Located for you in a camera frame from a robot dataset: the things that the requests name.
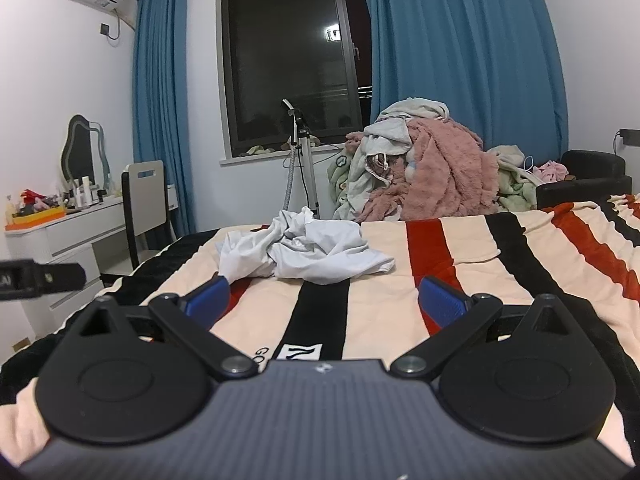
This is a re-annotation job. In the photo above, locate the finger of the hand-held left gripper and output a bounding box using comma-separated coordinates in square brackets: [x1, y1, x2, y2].
[0, 259, 87, 302]

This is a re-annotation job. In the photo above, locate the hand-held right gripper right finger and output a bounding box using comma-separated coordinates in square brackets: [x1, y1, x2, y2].
[391, 276, 576, 377]

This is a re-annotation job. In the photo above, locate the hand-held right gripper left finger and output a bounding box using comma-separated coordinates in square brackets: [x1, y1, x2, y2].
[75, 273, 253, 380]

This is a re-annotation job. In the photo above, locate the white shirt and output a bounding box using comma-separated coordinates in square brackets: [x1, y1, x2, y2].
[215, 206, 396, 286]

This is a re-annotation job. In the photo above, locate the white dresser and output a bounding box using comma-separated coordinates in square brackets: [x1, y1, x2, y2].
[5, 185, 178, 341]

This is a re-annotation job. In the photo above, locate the orange tray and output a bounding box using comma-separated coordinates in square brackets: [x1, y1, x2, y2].
[5, 206, 67, 232]

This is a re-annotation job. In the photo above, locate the striped fleece blanket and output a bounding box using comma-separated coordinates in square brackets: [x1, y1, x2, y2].
[0, 192, 640, 466]

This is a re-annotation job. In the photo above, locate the group of cosmetic bottles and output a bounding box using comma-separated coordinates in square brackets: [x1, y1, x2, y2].
[65, 175, 108, 208]

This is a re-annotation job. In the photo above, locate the grey and black chair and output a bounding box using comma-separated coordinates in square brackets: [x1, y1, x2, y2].
[121, 160, 173, 271]
[131, 0, 197, 236]

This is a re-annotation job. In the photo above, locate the wavy vanity mirror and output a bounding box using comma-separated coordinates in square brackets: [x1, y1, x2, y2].
[60, 114, 112, 193]

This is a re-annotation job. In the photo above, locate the pale green cloth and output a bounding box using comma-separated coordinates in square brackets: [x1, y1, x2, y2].
[487, 145, 540, 211]

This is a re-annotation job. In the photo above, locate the pink fluffy blanket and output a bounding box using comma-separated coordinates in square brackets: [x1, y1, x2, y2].
[345, 119, 501, 222]

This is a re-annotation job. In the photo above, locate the garment steamer stand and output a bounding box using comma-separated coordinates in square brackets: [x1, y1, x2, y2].
[281, 99, 321, 220]

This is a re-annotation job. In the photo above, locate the pink cloth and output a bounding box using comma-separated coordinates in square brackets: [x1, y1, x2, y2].
[532, 160, 571, 183]

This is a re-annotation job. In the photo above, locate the light grey garment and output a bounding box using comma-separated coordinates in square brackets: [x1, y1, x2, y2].
[362, 97, 451, 161]

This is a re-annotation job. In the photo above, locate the black armchair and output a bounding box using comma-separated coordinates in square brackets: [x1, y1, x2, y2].
[536, 150, 633, 211]

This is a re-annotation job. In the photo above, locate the dark window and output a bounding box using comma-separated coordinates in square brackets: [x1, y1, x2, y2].
[216, 0, 373, 158]

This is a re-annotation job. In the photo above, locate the blue curtain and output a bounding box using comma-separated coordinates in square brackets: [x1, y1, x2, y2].
[357, 0, 571, 161]

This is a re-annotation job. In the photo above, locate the wall charger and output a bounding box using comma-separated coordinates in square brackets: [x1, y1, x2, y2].
[612, 129, 640, 153]

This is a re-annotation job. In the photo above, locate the wall socket with cable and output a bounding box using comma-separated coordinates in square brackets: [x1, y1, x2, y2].
[100, 7, 123, 41]

